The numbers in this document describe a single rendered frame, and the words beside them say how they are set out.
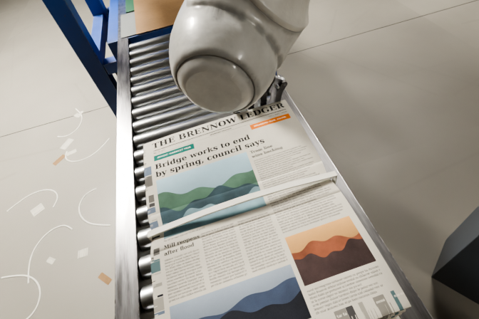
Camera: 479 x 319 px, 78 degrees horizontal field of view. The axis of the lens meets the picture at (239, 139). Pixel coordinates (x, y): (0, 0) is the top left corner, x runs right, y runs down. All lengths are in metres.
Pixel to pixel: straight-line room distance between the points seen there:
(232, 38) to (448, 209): 1.61
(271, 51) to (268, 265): 0.26
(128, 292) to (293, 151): 0.44
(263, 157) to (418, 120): 1.70
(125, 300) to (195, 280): 0.31
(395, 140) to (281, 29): 1.72
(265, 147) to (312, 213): 0.14
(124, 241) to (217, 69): 0.58
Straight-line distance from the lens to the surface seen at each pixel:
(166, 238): 0.45
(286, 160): 0.48
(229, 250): 0.41
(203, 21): 0.26
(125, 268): 0.73
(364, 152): 1.85
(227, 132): 0.53
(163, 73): 1.17
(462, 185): 1.88
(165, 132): 0.92
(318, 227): 0.42
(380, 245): 0.68
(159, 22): 1.53
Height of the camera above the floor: 1.41
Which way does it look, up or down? 48 degrees down
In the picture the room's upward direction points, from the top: 12 degrees counter-clockwise
